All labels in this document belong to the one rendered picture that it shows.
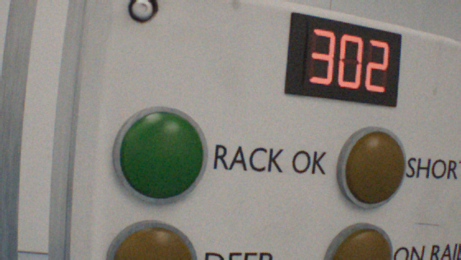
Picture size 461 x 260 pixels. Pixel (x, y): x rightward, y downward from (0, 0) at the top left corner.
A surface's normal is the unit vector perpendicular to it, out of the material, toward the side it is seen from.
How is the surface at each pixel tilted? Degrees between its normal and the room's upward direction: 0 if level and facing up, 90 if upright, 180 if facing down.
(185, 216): 90
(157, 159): 91
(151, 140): 88
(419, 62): 90
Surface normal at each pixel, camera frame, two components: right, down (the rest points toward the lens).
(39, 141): 0.33, 0.08
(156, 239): 0.34, -0.30
